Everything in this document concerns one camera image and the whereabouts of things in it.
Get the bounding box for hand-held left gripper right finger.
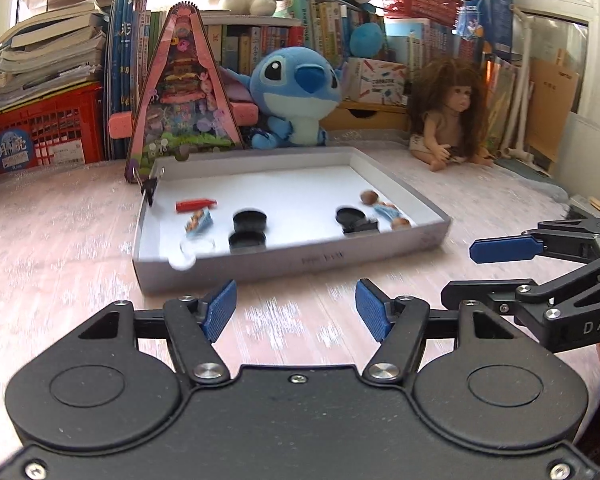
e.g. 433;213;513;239
356;279;518;386

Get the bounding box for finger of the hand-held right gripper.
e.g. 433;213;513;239
442;255;600;323
471;217;600;264

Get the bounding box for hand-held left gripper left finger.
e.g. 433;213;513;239
77;280;238;385

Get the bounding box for white cardboard box tray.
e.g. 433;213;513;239
132;147;452;296

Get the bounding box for clear plastic lid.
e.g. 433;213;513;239
167;237;216;271

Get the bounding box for black round lid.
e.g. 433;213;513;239
232;208;270;231
228;230;267;253
335;206;367;226

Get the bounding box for small red plastic tube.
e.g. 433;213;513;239
175;199;218;214

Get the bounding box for black binder clip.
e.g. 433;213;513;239
134;165;167;207

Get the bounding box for long-haired baby doll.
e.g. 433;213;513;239
409;57;496;173

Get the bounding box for brown cardboard sheet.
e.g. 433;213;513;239
527;57;581;163

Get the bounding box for large picture books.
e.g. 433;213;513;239
482;52;518;151

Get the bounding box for white plastic pipe rack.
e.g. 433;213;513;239
500;5;537;161

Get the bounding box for wooden drawer box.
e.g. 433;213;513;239
320;100;411;132

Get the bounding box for colourful printed box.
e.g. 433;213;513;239
342;57;410;106

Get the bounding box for pink triangular book nook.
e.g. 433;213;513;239
124;1;245;187

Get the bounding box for row of thin books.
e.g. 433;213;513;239
385;17;461;68

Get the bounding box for blue printed bag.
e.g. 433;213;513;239
455;0;515;63

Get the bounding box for blue alien plush toy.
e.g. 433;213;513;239
219;46;343;150

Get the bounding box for blue plush ball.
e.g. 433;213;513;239
350;22;386;59

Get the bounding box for red plastic crate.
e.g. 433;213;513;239
0;82;106;176

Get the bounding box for red plastic basket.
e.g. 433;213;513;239
380;0;463;21

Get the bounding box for row of tall blue books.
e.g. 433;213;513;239
102;0;153;161

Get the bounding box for row of colourful shelf books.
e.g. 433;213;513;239
200;0;386;76

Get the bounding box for stack of paperback books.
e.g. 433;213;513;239
0;0;112;111

